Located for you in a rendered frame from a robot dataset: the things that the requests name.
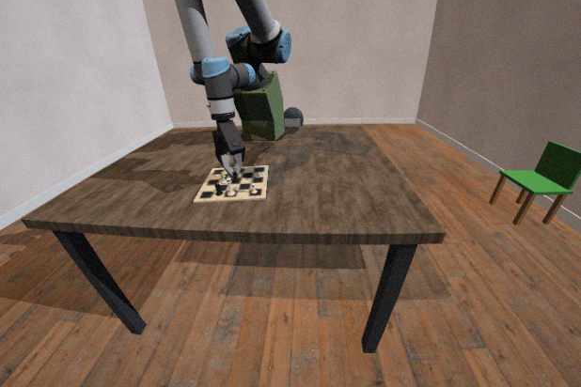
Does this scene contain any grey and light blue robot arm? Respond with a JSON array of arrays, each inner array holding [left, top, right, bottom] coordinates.
[[175, 0, 291, 155]]

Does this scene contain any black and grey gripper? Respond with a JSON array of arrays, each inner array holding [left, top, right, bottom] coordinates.
[[211, 112, 245, 180]]

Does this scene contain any black and cream chessboard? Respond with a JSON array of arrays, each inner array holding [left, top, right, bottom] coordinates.
[[193, 165, 269, 203]]

